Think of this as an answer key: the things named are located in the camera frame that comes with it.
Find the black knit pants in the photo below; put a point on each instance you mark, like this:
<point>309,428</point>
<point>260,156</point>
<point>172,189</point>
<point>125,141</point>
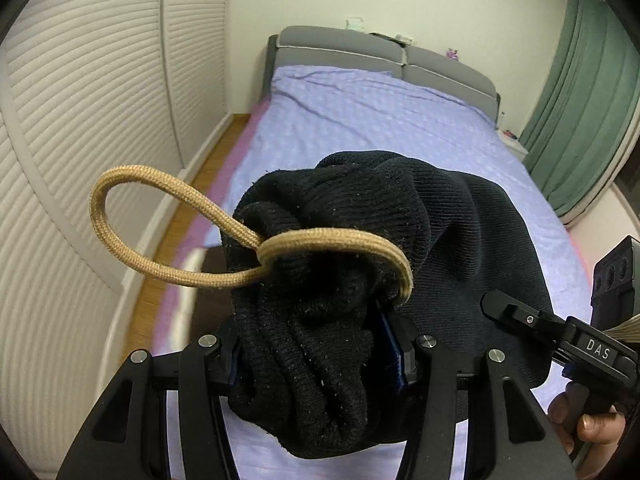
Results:
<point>311,370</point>

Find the right hand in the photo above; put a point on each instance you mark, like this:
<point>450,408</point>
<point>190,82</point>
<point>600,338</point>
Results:
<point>602,431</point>

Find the purple floral bed sheet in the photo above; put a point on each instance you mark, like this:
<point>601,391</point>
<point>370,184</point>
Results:
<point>317,111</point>

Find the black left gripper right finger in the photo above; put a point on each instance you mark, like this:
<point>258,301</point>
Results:
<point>509,436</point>

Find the white bedside table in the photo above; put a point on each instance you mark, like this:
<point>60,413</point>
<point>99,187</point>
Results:
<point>512,143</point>

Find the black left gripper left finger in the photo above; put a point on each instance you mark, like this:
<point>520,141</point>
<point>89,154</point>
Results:
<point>125,434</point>

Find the grey padded headboard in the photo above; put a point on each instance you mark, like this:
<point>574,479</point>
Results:
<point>343,48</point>

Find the white louvered wardrobe door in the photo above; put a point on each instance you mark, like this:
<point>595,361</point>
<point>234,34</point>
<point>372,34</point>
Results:
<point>87,85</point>

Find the green curtain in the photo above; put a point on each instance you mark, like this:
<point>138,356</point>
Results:
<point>579,129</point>

